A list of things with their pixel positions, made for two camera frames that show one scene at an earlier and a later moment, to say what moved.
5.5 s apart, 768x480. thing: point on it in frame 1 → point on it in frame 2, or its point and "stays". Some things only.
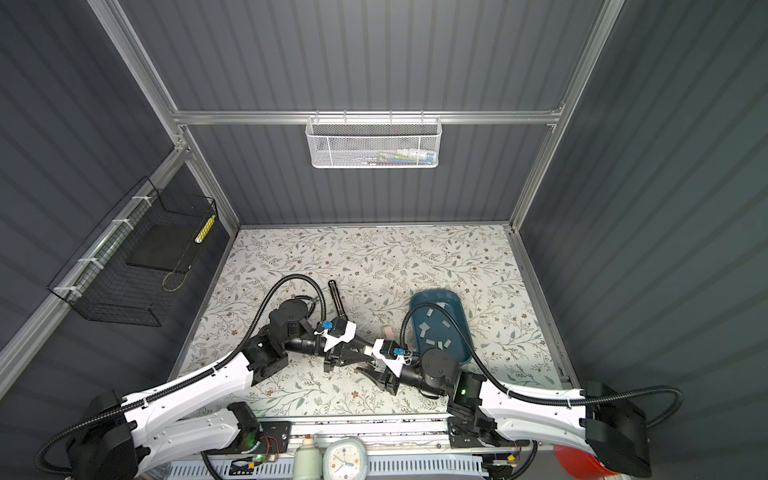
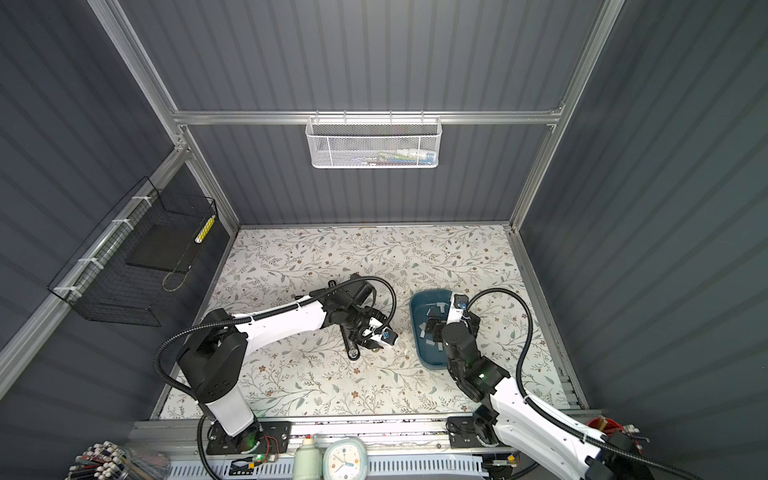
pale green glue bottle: x=307 y=463 stays
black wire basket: x=135 y=260 stays
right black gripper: x=382 y=379 → x=438 y=322
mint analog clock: x=345 y=459 stays
